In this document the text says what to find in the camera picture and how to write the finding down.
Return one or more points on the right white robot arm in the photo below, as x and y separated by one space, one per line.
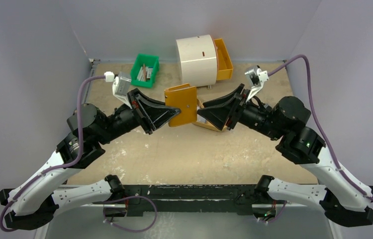
339 195

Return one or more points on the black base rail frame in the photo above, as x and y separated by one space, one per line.
239 199

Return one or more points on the orange open drawer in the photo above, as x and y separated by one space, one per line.
224 67

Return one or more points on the green plastic bin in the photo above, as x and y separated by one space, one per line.
144 71

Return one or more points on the cream round drawer cabinet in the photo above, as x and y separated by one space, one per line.
197 59

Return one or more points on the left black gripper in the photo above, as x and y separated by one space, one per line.
151 113

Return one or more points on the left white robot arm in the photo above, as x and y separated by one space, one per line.
38 200

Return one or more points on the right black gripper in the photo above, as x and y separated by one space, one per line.
236 107

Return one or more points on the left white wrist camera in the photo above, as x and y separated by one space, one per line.
121 83

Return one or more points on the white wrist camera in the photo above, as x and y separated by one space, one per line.
257 78
121 83

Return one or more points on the silver credit cards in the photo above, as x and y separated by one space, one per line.
201 120

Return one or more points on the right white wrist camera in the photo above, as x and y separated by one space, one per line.
257 78

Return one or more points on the orange card holder wallet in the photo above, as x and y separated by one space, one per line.
183 97

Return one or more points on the orange oval tray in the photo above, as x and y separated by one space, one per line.
207 125

